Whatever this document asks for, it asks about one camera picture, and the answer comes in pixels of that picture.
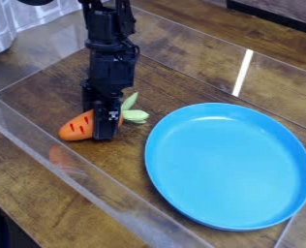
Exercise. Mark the white checkered curtain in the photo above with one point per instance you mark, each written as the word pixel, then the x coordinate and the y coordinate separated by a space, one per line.
pixel 18 17

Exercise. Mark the dark background furniture edge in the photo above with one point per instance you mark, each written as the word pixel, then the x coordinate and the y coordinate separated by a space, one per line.
pixel 284 12

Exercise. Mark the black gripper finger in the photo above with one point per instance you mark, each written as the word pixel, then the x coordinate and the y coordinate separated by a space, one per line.
pixel 87 95
pixel 106 118

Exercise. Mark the blue plastic plate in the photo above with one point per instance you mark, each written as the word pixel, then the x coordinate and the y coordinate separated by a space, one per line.
pixel 228 166

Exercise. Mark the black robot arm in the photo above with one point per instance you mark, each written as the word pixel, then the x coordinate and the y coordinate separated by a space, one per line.
pixel 110 25

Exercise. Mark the clear acrylic enclosure wall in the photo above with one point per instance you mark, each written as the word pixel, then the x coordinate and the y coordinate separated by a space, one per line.
pixel 80 194

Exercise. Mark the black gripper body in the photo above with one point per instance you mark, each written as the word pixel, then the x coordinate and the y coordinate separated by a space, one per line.
pixel 112 67

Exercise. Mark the orange toy carrot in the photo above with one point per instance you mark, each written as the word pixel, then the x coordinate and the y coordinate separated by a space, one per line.
pixel 79 127

